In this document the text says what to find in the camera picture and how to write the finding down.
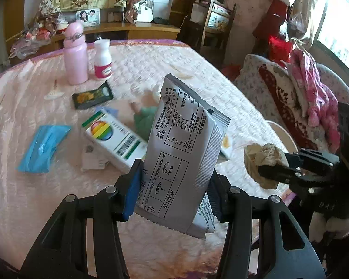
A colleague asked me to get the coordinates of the beige paper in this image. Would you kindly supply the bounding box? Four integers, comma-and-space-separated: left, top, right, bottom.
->
243, 144, 289, 189

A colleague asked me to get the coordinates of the silver grey food pouch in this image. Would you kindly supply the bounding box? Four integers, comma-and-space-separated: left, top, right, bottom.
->
135, 74, 231, 239

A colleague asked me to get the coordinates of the blue tissue pack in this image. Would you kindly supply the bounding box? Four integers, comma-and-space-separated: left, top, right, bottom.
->
17, 125, 71, 173

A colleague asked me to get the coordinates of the rainbow medicine box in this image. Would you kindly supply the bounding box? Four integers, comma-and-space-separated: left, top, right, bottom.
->
82, 111, 147, 173

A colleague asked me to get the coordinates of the green fluffy cloth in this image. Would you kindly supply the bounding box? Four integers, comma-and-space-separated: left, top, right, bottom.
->
130, 101, 158, 142

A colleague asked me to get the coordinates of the dark green biscuit packet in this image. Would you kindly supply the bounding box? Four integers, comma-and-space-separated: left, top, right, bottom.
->
72, 81, 114, 110

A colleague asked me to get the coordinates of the green white milk carton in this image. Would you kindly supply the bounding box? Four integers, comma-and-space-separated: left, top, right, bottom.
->
219, 135, 233, 161

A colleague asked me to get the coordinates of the blue white small box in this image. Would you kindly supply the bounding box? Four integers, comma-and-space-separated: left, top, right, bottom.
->
95, 107, 118, 118

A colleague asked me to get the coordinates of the white trash bin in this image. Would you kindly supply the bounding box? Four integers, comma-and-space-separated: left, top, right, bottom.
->
267, 120, 298, 154

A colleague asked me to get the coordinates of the gloved right hand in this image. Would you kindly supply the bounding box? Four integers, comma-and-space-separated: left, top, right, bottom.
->
308, 212, 349, 243

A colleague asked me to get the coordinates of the pink floral clothing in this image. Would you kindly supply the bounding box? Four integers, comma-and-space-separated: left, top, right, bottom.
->
287, 49, 340, 153

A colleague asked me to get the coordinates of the floral covered sofa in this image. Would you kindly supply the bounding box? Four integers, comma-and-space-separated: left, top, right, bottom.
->
234, 53, 349, 154

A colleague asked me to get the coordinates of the white paper leaflet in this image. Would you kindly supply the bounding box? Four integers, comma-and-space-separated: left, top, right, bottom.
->
81, 144, 109, 171

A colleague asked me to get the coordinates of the pink quilted table cover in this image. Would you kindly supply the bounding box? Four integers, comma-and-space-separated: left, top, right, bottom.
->
0, 42, 285, 278

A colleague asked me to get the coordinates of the wooden chair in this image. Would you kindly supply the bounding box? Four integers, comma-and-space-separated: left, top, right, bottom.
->
180, 0, 236, 68

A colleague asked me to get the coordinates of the white pill bottle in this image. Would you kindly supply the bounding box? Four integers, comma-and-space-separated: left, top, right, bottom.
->
94, 39, 112, 80

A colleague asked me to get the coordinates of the pink water bottle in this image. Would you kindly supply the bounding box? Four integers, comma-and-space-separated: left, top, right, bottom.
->
64, 21, 89, 85

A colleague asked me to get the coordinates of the wooden low cabinet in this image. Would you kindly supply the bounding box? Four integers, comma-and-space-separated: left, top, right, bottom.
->
5, 21, 181, 62

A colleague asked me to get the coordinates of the white kettle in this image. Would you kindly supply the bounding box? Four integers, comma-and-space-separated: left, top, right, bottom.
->
134, 0, 154, 23

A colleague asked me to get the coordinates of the framed couple photo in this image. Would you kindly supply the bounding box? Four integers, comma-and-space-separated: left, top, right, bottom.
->
76, 8, 100, 28

